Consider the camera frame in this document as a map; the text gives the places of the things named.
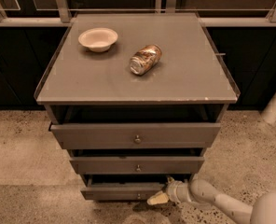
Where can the metal railing frame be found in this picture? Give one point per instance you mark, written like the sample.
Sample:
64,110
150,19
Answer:
63,6

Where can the grey drawer cabinet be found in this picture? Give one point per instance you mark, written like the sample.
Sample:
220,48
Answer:
189,84

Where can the white paper bowl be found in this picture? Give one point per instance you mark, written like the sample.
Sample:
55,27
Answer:
98,39

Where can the grey bottom drawer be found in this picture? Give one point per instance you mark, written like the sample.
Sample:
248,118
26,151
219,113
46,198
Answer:
117,188

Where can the crushed brown soda can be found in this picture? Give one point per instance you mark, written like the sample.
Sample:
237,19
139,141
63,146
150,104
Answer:
145,59

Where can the grey top drawer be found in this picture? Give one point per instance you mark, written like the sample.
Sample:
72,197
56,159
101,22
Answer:
135,135

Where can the grey drawer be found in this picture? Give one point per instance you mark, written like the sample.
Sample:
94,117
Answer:
135,135
136,165
117,188

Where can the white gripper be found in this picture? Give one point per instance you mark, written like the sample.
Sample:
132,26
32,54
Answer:
173,190

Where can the grey middle drawer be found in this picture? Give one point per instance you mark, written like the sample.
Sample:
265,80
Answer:
136,165

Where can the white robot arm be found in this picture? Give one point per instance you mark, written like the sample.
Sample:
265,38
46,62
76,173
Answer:
201,194

